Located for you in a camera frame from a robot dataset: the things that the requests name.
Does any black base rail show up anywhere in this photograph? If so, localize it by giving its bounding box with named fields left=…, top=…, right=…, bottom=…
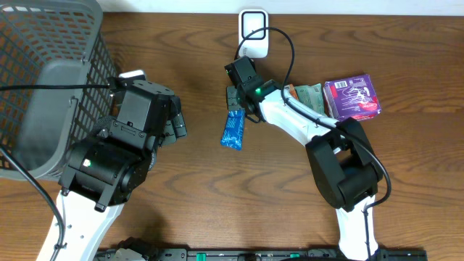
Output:
left=94, top=237, right=428, bottom=261

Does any teal green snack packet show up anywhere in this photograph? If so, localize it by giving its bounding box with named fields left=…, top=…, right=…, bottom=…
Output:
left=295, top=83, right=325, bottom=115

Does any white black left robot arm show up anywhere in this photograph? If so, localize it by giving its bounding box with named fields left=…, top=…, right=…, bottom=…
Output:
left=38, top=78, right=181, bottom=260

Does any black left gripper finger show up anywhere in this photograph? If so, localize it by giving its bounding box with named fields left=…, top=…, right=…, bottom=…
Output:
left=161, top=112, right=187, bottom=146
left=170, top=96, right=181, bottom=116

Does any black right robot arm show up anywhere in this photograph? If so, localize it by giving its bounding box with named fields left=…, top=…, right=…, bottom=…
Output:
left=221, top=78, right=391, bottom=260

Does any red purple snack packet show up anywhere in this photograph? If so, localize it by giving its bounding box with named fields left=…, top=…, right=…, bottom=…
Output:
left=323, top=74, right=381, bottom=121

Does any small orange snack box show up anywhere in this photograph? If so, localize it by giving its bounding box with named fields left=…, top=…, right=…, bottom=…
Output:
left=284, top=84, right=299, bottom=100

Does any blue Oreo cookie pack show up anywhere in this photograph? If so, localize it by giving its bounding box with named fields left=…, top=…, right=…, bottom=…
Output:
left=220, top=110, right=245, bottom=151

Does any grey plastic mesh basket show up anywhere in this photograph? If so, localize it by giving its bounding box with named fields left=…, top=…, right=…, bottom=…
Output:
left=1, top=0, right=117, bottom=181

